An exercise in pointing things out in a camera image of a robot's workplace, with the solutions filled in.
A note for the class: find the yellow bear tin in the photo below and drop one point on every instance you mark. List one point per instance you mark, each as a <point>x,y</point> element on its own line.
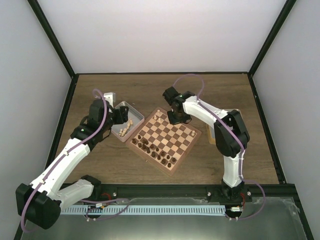
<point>211,135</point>

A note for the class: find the light blue slotted cable duct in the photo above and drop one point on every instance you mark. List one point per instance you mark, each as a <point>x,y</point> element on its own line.
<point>149,210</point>

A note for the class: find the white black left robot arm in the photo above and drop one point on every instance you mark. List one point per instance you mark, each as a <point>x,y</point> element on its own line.
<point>42,201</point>

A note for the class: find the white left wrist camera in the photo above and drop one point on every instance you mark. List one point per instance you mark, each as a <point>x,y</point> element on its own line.
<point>110,98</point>

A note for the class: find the wooden chess board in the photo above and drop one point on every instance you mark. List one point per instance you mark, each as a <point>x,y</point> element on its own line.
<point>163,139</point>

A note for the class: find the pink metal tin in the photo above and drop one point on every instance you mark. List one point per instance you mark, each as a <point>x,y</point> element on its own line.
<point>134,120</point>

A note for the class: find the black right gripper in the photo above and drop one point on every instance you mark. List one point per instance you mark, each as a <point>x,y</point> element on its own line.
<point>173,121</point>

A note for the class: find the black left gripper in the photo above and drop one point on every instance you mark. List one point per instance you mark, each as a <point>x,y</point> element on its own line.
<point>123,116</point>

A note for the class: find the black aluminium frame rail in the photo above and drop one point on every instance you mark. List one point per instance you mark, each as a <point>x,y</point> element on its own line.
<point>211,192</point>

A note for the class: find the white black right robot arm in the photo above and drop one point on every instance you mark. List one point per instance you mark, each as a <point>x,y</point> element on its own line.
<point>230,133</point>

